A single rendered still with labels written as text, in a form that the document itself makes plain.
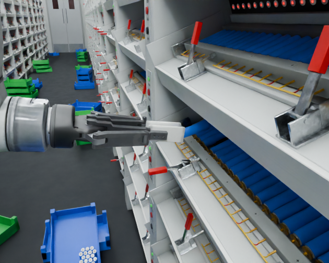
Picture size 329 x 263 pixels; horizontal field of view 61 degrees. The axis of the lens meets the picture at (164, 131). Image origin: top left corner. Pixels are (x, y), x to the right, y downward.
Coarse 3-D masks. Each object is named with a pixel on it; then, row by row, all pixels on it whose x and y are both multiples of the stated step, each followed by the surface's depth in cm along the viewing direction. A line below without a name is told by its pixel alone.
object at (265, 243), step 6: (186, 150) 62; (198, 162) 56; (204, 168) 53; (210, 180) 50; (216, 186) 48; (222, 192) 46; (228, 198) 44; (234, 204) 43; (234, 210) 43; (240, 216) 41; (246, 222) 39; (252, 228) 38; (258, 234) 37; (258, 240) 37; (264, 246) 36; (270, 246) 35; (270, 252) 34; (276, 258) 33
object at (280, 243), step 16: (176, 144) 64; (192, 144) 59; (208, 160) 52; (208, 176) 50; (224, 176) 47; (240, 192) 42; (240, 208) 41; (256, 208) 39; (256, 224) 37; (272, 224) 36; (272, 240) 34; (288, 240) 33; (288, 256) 31; (304, 256) 31
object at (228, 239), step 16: (176, 112) 69; (192, 112) 70; (160, 144) 69; (176, 160) 60; (176, 176) 56; (192, 176) 54; (192, 192) 50; (208, 192) 48; (208, 208) 45; (224, 208) 44; (208, 224) 42; (224, 224) 41; (240, 224) 40; (224, 240) 39; (240, 240) 38; (256, 240) 37; (224, 256) 37; (240, 256) 36; (256, 256) 35
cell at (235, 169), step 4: (244, 160) 49; (248, 160) 48; (252, 160) 48; (236, 164) 49; (240, 164) 48; (244, 164) 48; (248, 164) 48; (252, 164) 48; (232, 168) 48; (236, 168) 48; (240, 168) 48; (244, 168) 48; (232, 172) 48; (236, 172) 48
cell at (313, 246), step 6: (324, 234) 32; (312, 240) 32; (318, 240) 32; (324, 240) 32; (306, 246) 33; (312, 246) 32; (318, 246) 32; (324, 246) 31; (312, 252) 32; (318, 252) 31; (324, 252) 31
